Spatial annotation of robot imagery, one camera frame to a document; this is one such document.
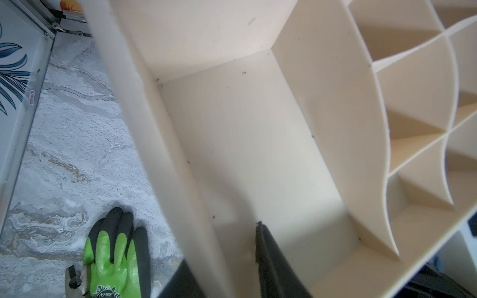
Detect beige drawer organizer cabinet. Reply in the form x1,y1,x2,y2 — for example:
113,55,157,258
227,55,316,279
83,1,477,298

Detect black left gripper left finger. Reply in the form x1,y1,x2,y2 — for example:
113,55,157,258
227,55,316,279
158,260,206,298

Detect yellow handled pliers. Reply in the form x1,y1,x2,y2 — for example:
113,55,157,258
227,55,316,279
65,265,91,298

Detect green black work glove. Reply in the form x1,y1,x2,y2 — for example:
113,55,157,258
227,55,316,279
83,207,151,298

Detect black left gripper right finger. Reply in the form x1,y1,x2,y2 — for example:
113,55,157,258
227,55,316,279
255,221,311,298

